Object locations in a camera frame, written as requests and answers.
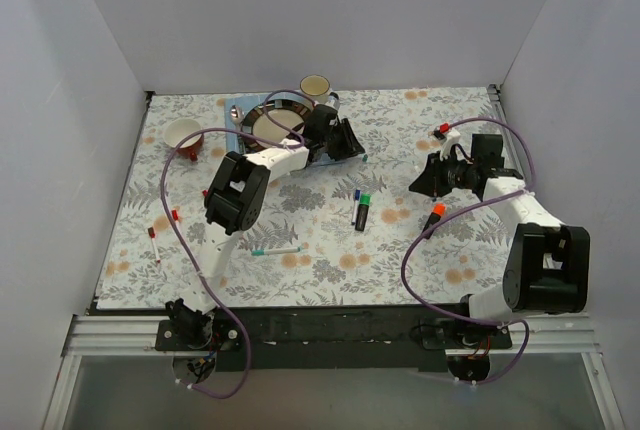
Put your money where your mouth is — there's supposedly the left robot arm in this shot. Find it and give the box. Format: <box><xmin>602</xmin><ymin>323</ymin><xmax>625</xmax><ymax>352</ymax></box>
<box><xmin>166</xmin><ymin>93</ymin><xmax>365</xmax><ymax>350</ymax></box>

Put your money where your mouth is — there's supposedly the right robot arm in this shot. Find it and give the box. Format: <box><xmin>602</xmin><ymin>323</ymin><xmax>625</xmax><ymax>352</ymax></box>
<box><xmin>409</xmin><ymin>130</ymin><xmax>590</xmax><ymax>348</ymax></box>

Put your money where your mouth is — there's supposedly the metal spoon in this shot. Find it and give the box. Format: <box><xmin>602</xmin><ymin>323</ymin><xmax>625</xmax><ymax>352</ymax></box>
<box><xmin>229</xmin><ymin>105</ymin><xmax>245</xmax><ymax>132</ymax></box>

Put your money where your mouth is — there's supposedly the green capped black highlighter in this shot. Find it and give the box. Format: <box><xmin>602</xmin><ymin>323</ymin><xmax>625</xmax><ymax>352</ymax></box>
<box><xmin>355</xmin><ymin>193</ymin><xmax>371</xmax><ymax>232</ymax></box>

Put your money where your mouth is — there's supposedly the red bowl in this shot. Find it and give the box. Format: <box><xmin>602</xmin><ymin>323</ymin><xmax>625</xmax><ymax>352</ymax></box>
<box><xmin>164</xmin><ymin>118</ymin><xmax>204</xmax><ymax>162</ymax></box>

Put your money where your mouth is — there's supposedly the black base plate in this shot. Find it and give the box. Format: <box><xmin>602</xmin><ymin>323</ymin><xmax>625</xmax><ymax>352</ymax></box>
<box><xmin>155</xmin><ymin>301</ymin><xmax>512</xmax><ymax>372</ymax></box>

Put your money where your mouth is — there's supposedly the orange black highlighter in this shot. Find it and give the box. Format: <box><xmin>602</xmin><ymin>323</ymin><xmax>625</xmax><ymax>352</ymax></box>
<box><xmin>422</xmin><ymin>203</ymin><xmax>446</xmax><ymax>239</ymax></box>

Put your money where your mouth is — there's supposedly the floral tablecloth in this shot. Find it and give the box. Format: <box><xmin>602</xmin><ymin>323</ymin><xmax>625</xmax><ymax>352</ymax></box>
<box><xmin>96</xmin><ymin>87</ymin><xmax>511</xmax><ymax>311</ymax></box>

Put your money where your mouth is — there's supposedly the teal capped white pen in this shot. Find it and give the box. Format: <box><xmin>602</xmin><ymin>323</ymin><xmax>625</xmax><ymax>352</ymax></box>
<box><xmin>251</xmin><ymin>246</ymin><xmax>302</xmax><ymax>256</ymax></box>

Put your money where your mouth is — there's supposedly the blue capped white pen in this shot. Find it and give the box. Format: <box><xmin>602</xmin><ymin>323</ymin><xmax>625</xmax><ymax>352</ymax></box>
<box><xmin>351</xmin><ymin>189</ymin><xmax>361</xmax><ymax>226</ymax></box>

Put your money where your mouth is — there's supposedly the aluminium frame rail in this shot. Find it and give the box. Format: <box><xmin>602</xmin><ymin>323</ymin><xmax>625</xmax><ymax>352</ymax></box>
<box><xmin>43</xmin><ymin>314</ymin><xmax>625</xmax><ymax>429</ymax></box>

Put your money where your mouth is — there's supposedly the red white pen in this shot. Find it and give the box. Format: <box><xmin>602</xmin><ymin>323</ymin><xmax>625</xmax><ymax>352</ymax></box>
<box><xmin>147</xmin><ymin>227</ymin><xmax>161</xmax><ymax>264</ymax></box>

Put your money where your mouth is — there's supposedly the cream enamel mug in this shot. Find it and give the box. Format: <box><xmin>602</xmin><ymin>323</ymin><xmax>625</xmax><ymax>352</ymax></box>
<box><xmin>299</xmin><ymin>74</ymin><xmax>332</xmax><ymax>104</ymax></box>

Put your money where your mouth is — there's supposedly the blue checkered cloth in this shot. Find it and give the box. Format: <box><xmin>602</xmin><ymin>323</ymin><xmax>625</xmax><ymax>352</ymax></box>
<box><xmin>225</xmin><ymin>93</ymin><xmax>365</xmax><ymax>166</ymax></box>

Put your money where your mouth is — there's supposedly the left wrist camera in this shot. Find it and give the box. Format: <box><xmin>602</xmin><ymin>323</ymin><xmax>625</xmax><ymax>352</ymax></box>
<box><xmin>325</xmin><ymin>92</ymin><xmax>340</xmax><ymax>111</ymax></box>

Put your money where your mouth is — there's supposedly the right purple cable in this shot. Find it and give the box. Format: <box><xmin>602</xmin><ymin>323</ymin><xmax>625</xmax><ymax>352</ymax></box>
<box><xmin>401</xmin><ymin>117</ymin><xmax>538</xmax><ymax>387</ymax></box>

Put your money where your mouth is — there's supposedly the dark rimmed plate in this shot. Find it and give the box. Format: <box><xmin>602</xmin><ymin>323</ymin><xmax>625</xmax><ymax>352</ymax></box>
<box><xmin>241</xmin><ymin>99</ymin><xmax>311</xmax><ymax>153</ymax></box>

